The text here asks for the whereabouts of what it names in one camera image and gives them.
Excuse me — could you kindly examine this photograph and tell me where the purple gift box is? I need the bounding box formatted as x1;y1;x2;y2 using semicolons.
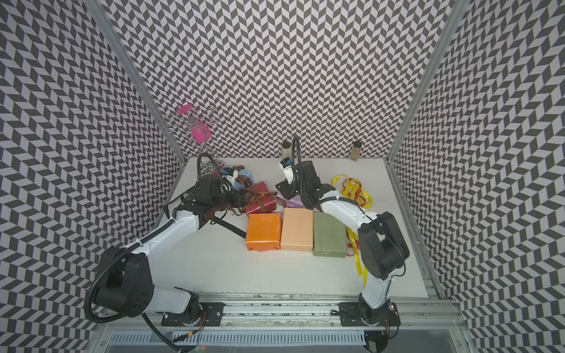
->
276;193;305;208

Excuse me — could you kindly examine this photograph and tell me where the blue gift box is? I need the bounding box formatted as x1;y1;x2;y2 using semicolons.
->
222;166;254;191

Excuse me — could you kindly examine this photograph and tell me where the black ribbon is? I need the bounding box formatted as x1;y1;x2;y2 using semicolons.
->
162;184;247;239

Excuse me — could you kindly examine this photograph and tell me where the yellow ribbon of peach box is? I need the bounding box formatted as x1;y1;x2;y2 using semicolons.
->
331;174;373;210

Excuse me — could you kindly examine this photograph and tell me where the red gift box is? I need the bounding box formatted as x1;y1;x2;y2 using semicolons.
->
244;182;277;215

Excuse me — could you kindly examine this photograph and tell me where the peach gift box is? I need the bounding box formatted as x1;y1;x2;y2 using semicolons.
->
280;208;313;252

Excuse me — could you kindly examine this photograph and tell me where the green gift box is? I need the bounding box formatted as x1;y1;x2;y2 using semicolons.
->
313;212;347;258

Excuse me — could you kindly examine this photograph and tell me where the orange gift box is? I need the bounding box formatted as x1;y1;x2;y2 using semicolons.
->
246;213;283;252

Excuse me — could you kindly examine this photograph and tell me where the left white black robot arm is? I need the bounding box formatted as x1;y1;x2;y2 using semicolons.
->
83;174;249;324

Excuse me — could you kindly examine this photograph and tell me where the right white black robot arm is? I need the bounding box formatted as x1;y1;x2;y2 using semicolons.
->
276;158;410;327

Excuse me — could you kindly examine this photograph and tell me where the brown ribbon on blue box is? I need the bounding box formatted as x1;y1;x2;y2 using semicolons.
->
211;166;252;216

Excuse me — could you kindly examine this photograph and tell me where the light spice jar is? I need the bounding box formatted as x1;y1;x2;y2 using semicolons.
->
280;141;293;160

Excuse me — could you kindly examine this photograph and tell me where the brown spice jar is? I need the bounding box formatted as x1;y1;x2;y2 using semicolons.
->
350;141;363;161

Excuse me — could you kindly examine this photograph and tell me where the silver pink jewelry stand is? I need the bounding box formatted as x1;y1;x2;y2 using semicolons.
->
164;103;219;163

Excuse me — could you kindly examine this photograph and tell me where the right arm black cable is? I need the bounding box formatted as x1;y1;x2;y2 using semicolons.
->
290;135;303;177

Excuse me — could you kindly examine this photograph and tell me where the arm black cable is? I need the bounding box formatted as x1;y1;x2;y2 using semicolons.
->
196;151;222;177
290;135;303;177

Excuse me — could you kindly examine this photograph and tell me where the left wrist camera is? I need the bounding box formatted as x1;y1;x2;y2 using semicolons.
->
222;174;236;188

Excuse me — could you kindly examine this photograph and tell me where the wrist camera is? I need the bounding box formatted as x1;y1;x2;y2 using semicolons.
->
280;157;294;185
222;174;236;188

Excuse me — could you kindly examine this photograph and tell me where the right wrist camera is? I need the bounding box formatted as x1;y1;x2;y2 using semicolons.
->
280;157;294;185

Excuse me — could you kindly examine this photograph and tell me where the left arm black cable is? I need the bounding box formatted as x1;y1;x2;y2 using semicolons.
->
196;151;222;177

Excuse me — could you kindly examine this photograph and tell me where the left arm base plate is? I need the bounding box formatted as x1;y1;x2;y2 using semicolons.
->
161;302;225;328

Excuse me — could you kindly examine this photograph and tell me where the aluminium front rail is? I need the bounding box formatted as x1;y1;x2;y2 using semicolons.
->
101;293;469;332

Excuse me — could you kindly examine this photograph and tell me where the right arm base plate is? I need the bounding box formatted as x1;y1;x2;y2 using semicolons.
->
338;302;401;327

